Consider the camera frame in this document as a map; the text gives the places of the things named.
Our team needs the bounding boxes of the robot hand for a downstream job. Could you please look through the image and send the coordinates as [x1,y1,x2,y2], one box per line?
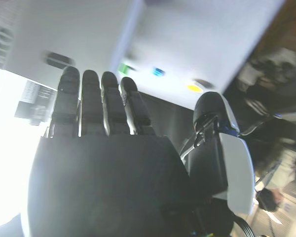
[21,66,256,237]

